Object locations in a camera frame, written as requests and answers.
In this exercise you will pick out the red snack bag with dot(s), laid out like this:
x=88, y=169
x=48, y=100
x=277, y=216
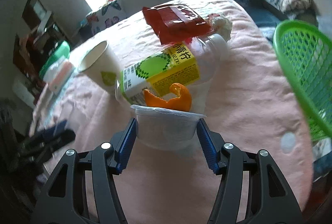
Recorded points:
x=173, y=23

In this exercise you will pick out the lime juice plastic bottle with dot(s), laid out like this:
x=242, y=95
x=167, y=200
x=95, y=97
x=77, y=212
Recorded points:
x=191, y=63

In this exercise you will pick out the clear plastic cup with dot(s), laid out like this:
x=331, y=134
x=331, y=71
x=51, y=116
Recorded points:
x=165, y=129

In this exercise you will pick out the left butterfly cushion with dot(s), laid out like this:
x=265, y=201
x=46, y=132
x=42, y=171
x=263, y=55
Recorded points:
x=108, y=15

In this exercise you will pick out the green plastic basket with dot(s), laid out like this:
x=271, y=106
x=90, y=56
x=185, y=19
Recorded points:
x=304, y=54

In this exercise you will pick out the dark wooden shelf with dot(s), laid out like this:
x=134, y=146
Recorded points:
x=31, y=52

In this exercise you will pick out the green plastic tub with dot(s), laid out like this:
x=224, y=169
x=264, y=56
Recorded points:
x=62, y=49

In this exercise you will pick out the crumpled patterned cloth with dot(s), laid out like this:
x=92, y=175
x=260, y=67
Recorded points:
x=291, y=5

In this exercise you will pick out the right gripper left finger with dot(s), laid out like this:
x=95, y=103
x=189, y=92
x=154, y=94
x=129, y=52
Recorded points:
x=63, y=198

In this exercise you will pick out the white paper cup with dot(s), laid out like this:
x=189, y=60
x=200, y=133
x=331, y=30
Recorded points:
x=102, y=66

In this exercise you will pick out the white tissue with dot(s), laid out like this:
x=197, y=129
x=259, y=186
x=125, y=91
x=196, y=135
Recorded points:
x=221, y=25

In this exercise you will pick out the pink tissue pack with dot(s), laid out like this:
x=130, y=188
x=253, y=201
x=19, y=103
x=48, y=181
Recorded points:
x=58, y=73

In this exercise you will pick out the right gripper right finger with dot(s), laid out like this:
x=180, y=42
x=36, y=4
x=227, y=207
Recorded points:
x=270, y=197

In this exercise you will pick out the orange peel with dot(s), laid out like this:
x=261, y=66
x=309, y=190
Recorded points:
x=181, y=99

